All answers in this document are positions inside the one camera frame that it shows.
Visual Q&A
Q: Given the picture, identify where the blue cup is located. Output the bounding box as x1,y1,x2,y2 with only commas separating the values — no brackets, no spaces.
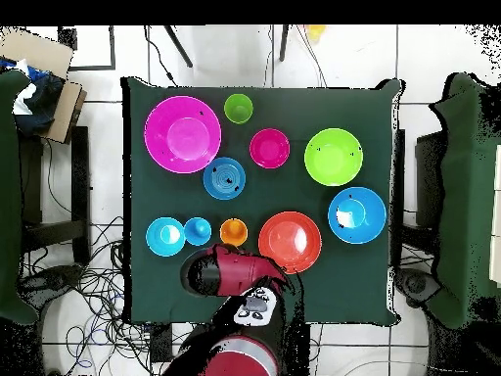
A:
183,216,213,247

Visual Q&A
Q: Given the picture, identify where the tangle of black cables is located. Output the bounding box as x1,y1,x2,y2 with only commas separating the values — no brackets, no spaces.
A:
19,214,185,376

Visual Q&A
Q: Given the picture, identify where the dark green tablecloth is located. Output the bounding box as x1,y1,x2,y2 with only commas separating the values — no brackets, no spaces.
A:
120,75,406,326

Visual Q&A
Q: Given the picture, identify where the black stool frame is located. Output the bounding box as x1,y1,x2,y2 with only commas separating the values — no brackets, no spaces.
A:
19,124,92,265

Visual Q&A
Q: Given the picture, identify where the orange cup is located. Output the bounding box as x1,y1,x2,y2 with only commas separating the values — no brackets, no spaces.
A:
219,217,249,248

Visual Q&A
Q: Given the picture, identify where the large pink bowl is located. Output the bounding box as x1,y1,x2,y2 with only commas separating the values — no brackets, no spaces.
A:
143,95,223,174

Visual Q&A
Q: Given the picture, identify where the small pink-red bowl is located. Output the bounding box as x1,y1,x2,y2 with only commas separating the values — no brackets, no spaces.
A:
249,127,292,170

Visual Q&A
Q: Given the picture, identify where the black box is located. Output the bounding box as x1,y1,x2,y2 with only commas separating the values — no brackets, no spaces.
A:
414,130,445,228

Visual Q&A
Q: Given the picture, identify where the black stand leg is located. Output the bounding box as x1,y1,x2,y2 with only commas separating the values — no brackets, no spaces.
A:
278,24,291,63
162,24,194,69

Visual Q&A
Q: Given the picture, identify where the large blue bowl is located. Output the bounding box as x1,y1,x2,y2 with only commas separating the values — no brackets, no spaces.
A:
327,186,387,245

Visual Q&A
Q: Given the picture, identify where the white panel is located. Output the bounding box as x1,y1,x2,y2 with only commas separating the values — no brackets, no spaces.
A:
488,143,501,289

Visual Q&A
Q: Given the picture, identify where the small light blue ribbed bowl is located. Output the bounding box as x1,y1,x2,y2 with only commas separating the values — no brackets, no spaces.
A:
145,216,187,259

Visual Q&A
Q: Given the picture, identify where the black pedestal foot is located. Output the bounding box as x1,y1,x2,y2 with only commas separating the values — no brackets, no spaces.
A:
19,263,85,303
393,267,442,308

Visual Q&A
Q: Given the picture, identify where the blue flat-bottomed bowl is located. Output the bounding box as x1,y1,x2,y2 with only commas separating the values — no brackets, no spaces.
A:
202,156,247,202

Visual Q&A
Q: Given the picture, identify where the yellow object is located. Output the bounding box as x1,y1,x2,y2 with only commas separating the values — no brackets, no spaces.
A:
304,24,327,42

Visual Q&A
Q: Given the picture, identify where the green cup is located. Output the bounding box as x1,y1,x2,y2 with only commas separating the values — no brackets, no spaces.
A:
223,92,254,125

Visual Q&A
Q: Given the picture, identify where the black floor frame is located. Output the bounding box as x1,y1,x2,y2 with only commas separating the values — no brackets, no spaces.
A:
57,24,117,72

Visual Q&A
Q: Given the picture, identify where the dark clothing bundle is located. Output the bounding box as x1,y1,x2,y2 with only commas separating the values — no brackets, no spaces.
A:
11,58,67,136

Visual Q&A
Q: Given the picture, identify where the cardboard box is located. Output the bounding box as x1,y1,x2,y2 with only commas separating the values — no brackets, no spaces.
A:
0,25,88,145

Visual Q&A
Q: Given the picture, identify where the green bowl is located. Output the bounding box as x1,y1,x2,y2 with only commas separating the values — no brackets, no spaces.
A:
303,127,364,187

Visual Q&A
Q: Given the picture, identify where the orange-red bowl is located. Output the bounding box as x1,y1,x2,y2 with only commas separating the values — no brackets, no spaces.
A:
257,211,323,275

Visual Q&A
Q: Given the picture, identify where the black cable with plug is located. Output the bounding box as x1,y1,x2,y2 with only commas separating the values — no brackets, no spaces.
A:
143,24,180,87

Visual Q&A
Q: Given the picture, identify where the green-clothed side table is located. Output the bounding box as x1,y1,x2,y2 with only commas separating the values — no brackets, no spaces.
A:
426,71,501,330
0,69,40,326

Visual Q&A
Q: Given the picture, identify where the black power brick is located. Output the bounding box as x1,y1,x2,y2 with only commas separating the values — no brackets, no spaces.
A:
149,324,174,364

